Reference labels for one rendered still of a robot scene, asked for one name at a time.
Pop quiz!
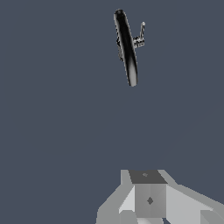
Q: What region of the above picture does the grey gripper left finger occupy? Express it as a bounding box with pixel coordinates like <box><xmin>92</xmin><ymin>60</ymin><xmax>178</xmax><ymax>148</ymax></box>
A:
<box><xmin>95</xmin><ymin>169</ymin><xmax>151</xmax><ymax>224</ymax></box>

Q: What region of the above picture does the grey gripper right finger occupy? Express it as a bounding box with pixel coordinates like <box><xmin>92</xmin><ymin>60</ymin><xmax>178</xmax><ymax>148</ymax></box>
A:
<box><xmin>144</xmin><ymin>169</ymin><xmax>224</xmax><ymax>224</ymax></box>

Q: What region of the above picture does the silver faucet lever handle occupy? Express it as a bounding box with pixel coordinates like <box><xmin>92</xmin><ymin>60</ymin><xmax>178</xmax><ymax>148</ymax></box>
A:
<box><xmin>132</xmin><ymin>20</ymin><xmax>147</xmax><ymax>49</ymax></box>

